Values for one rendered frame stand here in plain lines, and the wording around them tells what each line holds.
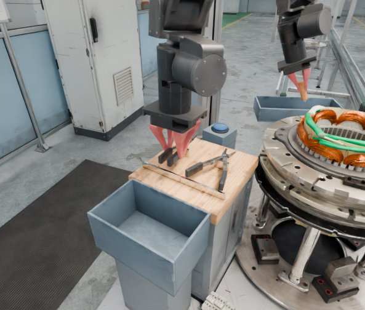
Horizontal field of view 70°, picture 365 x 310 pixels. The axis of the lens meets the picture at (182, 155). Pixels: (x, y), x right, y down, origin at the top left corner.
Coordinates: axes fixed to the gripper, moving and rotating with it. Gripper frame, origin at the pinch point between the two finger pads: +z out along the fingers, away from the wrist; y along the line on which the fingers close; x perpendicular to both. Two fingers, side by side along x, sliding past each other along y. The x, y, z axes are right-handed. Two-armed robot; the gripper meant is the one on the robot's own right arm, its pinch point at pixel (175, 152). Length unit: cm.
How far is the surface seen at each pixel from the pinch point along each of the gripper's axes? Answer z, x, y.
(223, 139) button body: 6.3, 20.9, 1.9
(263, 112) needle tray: 3.8, 38.0, 7.2
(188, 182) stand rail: 2.3, -4.4, 5.5
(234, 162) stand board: 3.0, 6.9, 10.0
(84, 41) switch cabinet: 11, 125, -169
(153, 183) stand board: 3.2, -7.0, -0.3
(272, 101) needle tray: 4, 49, 7
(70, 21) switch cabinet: -4, 123, -179
